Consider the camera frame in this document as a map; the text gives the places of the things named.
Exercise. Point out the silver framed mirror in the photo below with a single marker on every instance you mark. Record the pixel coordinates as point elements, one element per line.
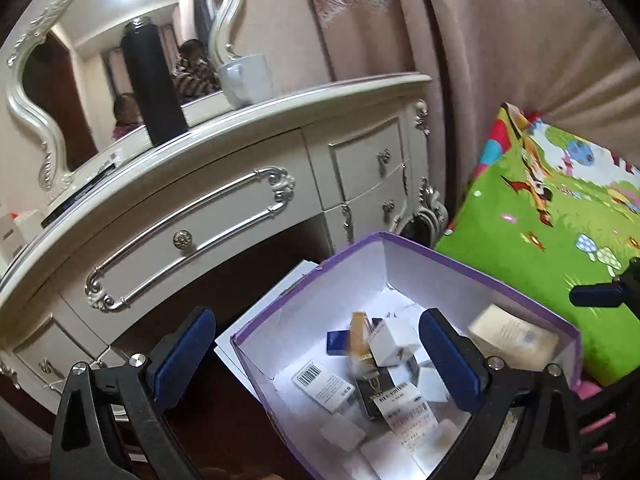
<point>85,45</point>

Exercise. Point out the pink plastic item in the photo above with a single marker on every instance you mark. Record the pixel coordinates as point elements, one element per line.
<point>592,389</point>

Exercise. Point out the white barcode box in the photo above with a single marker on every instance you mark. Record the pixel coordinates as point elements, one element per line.
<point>325,385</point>

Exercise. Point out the black thermos bottle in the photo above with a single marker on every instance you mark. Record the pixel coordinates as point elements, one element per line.
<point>150,90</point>

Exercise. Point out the small white grey-edged box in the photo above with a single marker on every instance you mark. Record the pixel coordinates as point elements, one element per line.
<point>395,342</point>

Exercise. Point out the black box gold emblem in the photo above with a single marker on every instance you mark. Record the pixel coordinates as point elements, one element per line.
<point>375,395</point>

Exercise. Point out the brown patterned curtain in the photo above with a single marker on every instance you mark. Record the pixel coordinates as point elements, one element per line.
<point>450,35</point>

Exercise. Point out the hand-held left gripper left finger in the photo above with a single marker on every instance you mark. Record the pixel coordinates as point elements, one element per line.
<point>185,355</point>

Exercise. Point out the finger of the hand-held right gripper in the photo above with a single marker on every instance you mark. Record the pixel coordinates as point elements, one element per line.
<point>595,294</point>

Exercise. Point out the white container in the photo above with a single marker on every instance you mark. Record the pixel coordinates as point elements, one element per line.
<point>12,235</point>

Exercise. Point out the black flat device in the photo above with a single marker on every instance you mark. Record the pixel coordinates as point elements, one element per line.
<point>75,200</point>

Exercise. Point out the white ornate dresser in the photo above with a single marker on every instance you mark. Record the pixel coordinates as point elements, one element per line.
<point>200,200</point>

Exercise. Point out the white cup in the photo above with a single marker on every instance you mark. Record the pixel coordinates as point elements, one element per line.
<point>247,80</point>

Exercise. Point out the small plain white box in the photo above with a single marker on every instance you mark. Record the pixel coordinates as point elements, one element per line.
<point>390,460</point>
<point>342,432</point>
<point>431,385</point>

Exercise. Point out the white paper receipt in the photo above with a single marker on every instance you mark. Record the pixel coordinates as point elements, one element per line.
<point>407,415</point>

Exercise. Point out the white paper slip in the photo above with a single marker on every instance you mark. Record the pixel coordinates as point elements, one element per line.
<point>395,305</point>

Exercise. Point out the purple cardboard box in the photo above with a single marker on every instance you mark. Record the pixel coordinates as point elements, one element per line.
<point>350,260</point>

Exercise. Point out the flat beige box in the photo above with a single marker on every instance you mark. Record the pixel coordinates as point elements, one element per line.
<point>515,340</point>

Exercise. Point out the green cartoon printed blanket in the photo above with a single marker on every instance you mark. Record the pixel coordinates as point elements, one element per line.
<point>550,240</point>

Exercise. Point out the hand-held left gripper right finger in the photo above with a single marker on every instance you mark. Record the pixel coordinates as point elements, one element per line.
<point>450,360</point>

